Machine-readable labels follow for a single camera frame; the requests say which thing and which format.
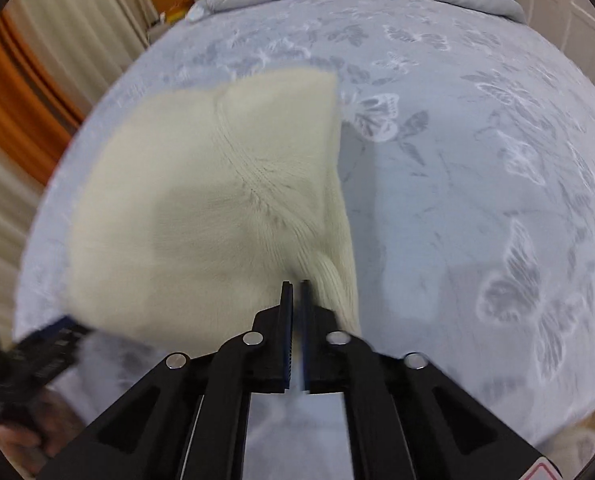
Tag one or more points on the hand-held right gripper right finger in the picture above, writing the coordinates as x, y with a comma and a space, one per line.
306, 320

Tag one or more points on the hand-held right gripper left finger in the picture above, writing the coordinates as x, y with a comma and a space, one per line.
288, 320

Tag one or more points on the cream cherry knit sweater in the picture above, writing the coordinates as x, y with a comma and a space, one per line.
202, 220

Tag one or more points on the person's left hand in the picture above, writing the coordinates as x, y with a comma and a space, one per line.
52, 425

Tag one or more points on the beige curtain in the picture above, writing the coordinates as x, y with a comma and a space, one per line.
7, 200

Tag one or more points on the bed with light blue sheet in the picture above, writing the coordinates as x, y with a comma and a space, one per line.
452, 185

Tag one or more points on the orange curtain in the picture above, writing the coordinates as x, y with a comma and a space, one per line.
22, 90

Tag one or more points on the cream fluffy cloth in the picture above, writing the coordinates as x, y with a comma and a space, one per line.
577, 445

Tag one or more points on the white wardrobe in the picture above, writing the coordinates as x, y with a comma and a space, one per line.
562, 0

